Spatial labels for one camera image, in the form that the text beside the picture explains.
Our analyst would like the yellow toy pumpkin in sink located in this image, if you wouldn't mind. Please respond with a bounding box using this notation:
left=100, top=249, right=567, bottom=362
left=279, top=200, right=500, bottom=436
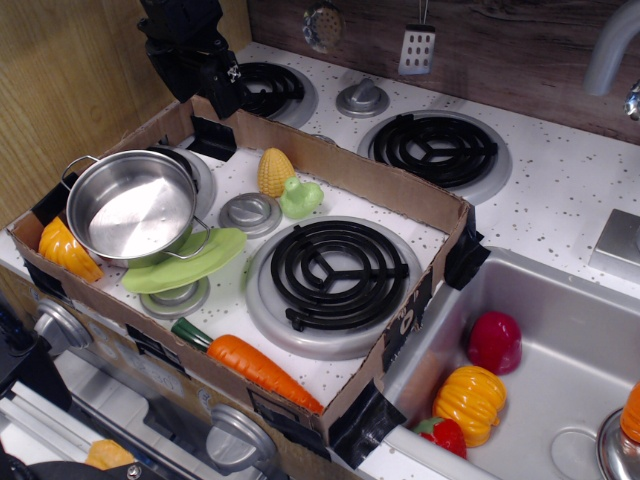
left=432, top=366, right=507, bottom=447

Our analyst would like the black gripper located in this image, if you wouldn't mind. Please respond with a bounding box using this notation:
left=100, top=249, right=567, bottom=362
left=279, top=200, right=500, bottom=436
left=137, top=18, right=246, bottom=119

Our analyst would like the front right black burner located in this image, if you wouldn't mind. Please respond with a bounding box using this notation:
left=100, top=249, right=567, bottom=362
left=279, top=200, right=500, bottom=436
left=246, top=216, right=422, bottom=361

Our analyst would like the silver centre stove knob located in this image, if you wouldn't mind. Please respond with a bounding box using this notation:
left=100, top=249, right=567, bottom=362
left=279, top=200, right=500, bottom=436
left=218, top=192, right=283, bottom=239

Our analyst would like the back right black burner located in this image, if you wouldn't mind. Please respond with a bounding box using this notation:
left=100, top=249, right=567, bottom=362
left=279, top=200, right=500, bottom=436
left=357, top=110, right=512, bottom=205

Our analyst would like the red toy strawberry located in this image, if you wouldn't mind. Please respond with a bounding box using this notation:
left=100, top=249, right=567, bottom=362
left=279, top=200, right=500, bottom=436
left=412, top=417, right=467, bottom=459

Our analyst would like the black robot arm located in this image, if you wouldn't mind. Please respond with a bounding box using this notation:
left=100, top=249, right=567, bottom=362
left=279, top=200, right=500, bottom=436
left=137, top=0, right=247, bottom=119

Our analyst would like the silver stove knob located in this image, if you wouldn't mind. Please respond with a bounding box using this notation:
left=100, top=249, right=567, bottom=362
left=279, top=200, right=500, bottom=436
left=336, top=78, right=390, bottom=118
left=140, top=277, right=210, bottom=320
left=218, top=192, right=283, bottom=239

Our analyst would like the stainless steel pot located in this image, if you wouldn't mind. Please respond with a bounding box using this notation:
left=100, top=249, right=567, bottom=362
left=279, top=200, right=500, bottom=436
left=65, top=150, right=211, bottom=268

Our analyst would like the hanging metal strainer spoon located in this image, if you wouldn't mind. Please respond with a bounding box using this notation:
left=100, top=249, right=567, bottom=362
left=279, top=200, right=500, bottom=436
left=302, top=1, right=345, bottom=54

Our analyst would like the silver faucet base plate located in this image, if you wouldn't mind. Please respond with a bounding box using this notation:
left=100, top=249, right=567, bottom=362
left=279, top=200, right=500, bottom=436
left=589, top=209, right=639, bottom=283

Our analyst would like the orange toy carrot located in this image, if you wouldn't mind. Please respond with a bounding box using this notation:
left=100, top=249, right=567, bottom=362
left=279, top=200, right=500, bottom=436
left=171, top=317, right=324, bottom=414

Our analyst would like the dark red toy vegetable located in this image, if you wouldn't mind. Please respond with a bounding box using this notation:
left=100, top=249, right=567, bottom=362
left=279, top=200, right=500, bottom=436
left=467, top=311, right=522, bottom=376

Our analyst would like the silver oven knob left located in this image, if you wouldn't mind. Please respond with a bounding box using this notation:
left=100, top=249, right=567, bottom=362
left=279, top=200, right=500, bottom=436
left=35, top=299, right=93, bottom=357

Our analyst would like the silver oven knob right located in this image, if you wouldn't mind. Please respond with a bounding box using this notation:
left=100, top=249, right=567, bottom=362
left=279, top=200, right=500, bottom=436
left=205, top=404, right=277, bottom=476

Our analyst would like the light green plastic plate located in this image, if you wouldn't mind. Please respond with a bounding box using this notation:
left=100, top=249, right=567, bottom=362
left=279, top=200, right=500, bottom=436
left=121, top=228, right=247, bottom=294

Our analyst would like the silver front stove knob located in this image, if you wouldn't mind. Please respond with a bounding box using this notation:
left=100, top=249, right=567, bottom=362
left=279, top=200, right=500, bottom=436
left=140, top=277, right=210, bottom=320

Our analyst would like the stainless steel sink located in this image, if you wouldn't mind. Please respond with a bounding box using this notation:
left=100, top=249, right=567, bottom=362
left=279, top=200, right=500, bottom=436
left=384, top=248, right=639, bottom=479

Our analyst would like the yellow toy corn cob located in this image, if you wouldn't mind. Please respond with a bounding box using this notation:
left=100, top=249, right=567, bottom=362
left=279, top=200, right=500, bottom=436
left=257, top=148, right=295, bottom=198

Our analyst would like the hanging metal spatula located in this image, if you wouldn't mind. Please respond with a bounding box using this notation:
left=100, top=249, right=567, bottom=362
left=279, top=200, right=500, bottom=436
left=398, top=1, right=436, bottom=76

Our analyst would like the orange toy bottom left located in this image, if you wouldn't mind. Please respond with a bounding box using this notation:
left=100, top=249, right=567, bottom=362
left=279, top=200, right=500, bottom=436
left=84, top=439, right=135, bottom=470

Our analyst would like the yellow toy pepper in fence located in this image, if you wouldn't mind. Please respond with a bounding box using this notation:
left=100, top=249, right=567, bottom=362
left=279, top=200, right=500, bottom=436
left=38, top=217, right=104, bottom=283

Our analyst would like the silver faucet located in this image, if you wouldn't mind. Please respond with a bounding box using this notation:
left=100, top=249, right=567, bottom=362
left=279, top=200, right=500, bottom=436
left=583, top=1, right=639, bottom=96

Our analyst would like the silver oven knob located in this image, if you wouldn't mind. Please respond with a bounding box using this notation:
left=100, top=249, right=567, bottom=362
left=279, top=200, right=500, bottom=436
left=35, top=299, right=93, bottom=357
left=205, top=404, right=277, bottom=476

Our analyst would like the orange toy at sink edge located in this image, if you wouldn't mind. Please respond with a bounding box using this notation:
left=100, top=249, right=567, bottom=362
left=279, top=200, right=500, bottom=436
left=620, top=382, right=640, bottom=443

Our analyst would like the silver back stove knob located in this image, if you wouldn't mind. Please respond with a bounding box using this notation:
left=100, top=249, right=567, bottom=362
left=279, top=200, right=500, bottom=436
left=336, top=78, right=390, bottom=118

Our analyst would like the silver faucet handle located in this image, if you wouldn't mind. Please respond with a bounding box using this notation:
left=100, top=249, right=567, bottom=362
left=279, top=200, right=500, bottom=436
left=623, top=80, right=640, bottom=121

